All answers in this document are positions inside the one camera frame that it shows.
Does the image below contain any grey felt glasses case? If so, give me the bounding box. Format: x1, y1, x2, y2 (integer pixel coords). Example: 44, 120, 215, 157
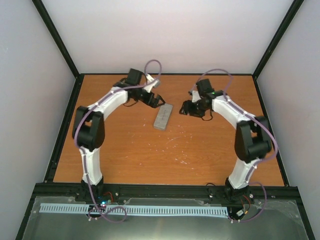
153, 103, 173, 131

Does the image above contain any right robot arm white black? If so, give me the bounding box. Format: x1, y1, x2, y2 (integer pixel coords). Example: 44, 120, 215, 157
179, 79, 272, 202

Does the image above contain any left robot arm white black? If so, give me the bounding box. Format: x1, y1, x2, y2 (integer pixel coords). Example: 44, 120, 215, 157
72, 68, 165, 202

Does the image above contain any metal front plate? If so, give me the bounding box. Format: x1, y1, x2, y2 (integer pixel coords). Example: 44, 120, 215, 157
22, 197, 308, 240

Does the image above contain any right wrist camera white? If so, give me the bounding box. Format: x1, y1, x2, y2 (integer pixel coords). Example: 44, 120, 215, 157
189, 90, 201, 103

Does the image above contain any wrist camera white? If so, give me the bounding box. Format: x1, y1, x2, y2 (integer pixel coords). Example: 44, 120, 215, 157
143, 73, 161, 93
189, 90, 201, 103

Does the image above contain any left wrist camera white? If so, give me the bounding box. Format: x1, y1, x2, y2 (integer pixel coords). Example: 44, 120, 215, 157
143, 73, 161, 93

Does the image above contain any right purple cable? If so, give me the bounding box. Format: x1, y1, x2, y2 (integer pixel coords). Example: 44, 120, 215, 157
190, 68, 279, 223

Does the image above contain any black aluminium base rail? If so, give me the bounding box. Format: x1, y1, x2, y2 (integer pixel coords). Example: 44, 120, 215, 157
32, 182, 300, 204

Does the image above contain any light blue slotted cable duct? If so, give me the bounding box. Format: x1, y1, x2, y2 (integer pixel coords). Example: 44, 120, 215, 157
38, 203, 228, 218

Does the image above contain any black frame post right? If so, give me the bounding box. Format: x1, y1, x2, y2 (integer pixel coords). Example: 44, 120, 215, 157
251, 0, 305, 80

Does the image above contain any black frame post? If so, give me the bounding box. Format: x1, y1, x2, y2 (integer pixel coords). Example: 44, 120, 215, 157
251, 0, 305, 80
31, 0, 82, 80

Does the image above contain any black frame post left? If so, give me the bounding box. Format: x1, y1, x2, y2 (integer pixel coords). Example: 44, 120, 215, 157
31, 0, 82, 80

